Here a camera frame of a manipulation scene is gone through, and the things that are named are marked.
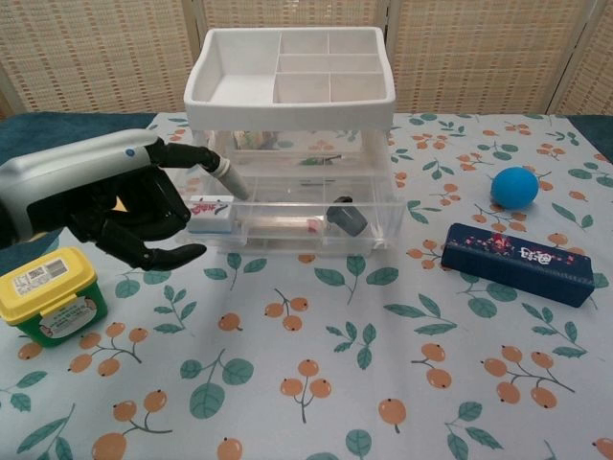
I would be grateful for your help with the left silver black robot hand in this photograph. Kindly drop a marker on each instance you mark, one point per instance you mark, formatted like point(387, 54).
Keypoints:
point(72, 177)

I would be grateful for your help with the black rubber stopper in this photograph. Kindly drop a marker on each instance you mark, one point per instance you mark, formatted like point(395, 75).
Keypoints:
point(347, 218)

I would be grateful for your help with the white mahjong tile box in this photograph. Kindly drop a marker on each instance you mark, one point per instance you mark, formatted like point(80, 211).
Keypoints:
point(211, 215)

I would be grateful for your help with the white clear drawer organizer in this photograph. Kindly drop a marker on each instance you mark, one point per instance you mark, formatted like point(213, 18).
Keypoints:
point(239, 112)

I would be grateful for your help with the navy blue printed box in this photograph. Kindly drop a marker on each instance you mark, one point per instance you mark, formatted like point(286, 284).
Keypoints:
point(517, 266)

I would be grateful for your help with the yellow-lidded green container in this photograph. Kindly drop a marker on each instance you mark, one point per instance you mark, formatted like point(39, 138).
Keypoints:
point(48, 297)

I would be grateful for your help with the floral print tablecloth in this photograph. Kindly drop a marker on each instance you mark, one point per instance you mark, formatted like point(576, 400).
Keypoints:
point(359, 345)

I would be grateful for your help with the woven folding screen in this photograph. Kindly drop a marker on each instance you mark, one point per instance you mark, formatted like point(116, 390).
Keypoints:
point(479, 57)

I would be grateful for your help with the blue ball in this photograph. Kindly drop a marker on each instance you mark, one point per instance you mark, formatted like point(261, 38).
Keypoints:
point(515, 188)

